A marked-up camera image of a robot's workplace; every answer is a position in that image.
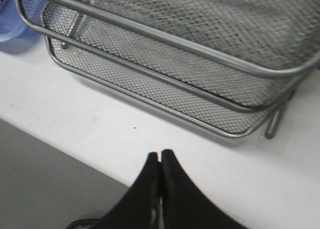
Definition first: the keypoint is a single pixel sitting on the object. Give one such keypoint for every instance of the silver mesh bottom tray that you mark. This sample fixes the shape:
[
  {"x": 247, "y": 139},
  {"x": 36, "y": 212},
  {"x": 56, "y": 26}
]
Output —
[{"x": 175, "y": 99}]

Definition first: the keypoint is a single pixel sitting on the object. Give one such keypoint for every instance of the silver mesh tray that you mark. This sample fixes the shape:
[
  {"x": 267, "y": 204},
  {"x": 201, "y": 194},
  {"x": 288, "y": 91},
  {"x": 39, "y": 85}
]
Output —
[
  {"x": 175, "y": 99},
  {"x": 213, "y": 81},
  {"x": 268, "y": 38}
]

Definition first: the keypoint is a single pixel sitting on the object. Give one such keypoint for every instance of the silver mesh top tray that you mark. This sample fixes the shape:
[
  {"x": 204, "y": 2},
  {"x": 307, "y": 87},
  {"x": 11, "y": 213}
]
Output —
[{"x": 268, "y": 38}]

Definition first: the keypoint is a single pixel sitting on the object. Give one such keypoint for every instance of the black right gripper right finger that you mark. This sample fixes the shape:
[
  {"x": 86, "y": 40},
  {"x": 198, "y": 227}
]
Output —
[{"x": 184, "y": 205}]

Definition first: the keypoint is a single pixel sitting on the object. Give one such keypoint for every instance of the blue plastic tray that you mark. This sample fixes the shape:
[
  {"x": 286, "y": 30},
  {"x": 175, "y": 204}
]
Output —
[{"x": 15, "y": 36}]

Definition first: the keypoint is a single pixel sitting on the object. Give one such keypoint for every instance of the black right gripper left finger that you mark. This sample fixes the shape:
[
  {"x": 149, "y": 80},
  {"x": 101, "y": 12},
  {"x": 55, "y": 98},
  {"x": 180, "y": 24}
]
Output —
[{"x": 139, "y": 208}]

